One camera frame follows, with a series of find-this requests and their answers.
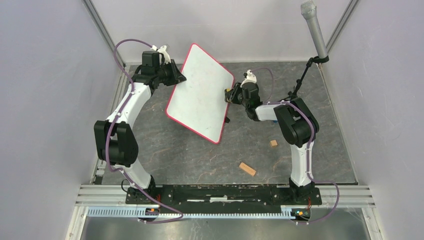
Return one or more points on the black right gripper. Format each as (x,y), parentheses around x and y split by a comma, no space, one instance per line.
(231,95)

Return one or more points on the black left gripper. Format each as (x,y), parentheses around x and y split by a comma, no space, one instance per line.
(177,76)

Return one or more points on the pink framed whiteboard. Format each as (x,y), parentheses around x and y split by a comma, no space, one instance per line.
(198,103)

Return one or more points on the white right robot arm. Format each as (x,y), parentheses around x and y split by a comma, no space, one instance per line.
(296,122)

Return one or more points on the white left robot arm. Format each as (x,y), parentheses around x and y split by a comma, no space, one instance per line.
(115,141)

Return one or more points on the small wooden cube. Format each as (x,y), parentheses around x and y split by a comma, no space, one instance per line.
(273,143)

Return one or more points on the long wooden block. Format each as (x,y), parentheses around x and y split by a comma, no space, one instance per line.
(249,170)

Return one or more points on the black tripod mic stand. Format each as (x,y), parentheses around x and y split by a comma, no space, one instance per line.
(313,60)

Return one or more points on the silver microphone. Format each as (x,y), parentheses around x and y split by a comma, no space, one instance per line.
(309,13)

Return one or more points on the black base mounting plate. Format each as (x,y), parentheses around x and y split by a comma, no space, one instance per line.
(224,198)

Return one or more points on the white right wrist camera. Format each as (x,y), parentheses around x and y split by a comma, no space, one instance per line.
(249,77)

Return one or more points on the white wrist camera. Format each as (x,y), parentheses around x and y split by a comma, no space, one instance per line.
(249,77)
(163,52)

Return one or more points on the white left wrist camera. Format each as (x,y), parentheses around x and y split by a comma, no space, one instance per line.
(163,52)

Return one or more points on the aluminium rail frame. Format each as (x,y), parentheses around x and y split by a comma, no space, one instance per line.
(109,201)

